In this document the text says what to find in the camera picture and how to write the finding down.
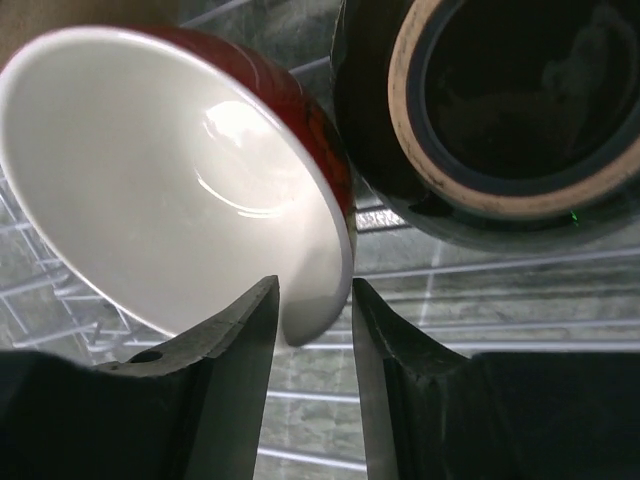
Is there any white wire dish rack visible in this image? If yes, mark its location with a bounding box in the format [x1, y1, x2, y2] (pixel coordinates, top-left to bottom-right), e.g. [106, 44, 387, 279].
[1, 1, 639, 479]

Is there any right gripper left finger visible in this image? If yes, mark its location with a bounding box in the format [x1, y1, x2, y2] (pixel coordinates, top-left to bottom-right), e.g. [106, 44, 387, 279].
[1, 276, 279, 479]

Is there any black patterned bowl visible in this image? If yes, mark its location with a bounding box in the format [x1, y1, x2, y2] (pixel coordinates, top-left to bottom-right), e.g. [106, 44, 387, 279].
[331, 1, 639, 252]

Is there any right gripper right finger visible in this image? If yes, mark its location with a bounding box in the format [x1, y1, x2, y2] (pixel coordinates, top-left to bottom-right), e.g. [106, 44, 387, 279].
[352, 279, 639, 479]

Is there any red floral bowl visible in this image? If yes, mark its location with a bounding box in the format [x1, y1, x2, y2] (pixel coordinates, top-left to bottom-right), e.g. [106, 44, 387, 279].
[1, 25, 355, 347]

